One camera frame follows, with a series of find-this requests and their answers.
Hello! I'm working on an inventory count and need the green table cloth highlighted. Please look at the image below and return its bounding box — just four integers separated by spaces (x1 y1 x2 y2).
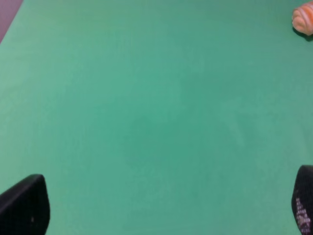
0 0 313 235

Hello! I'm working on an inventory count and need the orange striped bread toy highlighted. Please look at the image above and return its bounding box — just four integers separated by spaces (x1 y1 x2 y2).
292 1 313 36

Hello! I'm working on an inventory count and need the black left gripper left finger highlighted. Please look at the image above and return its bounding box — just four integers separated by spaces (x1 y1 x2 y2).
0 174 50 235

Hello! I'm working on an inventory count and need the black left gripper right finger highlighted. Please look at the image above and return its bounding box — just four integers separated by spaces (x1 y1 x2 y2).
291 165 313 235

